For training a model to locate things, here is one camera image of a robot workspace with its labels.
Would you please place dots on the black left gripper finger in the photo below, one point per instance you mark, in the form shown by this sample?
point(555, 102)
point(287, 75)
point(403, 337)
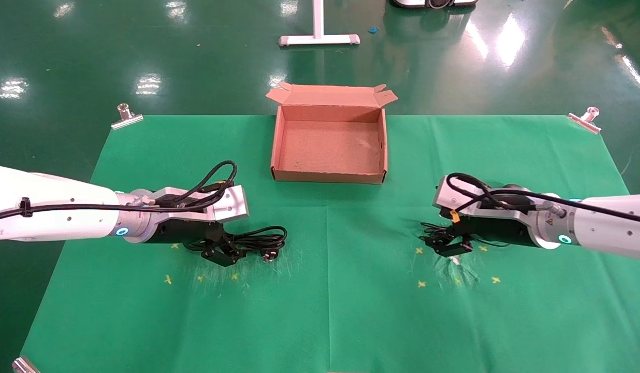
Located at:
point(228, 242)
point(221, 257)

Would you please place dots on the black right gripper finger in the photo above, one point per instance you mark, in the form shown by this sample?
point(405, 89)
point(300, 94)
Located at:
point(454, 249)
point(444, 238)

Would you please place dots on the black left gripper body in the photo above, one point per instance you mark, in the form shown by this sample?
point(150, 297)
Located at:
point(180, 232)

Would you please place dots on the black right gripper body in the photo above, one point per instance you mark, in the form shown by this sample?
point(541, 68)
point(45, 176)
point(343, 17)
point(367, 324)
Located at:
point(501, 230)

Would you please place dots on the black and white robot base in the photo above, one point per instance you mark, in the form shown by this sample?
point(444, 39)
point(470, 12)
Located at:
point(434, 3)

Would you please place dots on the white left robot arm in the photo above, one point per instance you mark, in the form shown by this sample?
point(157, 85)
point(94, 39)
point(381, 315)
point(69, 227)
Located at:
point(40, 228)

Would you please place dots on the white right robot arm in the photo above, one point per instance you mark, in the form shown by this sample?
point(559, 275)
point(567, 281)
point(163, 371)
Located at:
point(610, 230)

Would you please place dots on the open brown cardboard box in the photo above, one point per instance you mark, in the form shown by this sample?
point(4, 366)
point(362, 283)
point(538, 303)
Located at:
point(328, 145)

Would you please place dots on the green table cloth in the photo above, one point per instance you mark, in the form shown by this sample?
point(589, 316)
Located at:
point(325, 311)

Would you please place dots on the silver binder clip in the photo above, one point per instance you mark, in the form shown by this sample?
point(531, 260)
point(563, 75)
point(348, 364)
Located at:
point(127, 120)
point(24, 366)
point(584, 122)

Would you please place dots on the white T-shaped stand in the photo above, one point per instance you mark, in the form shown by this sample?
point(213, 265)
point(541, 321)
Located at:
point(318, 39)

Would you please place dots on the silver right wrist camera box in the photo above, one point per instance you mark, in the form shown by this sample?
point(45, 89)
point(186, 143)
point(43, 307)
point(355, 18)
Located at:
point(447, 199)

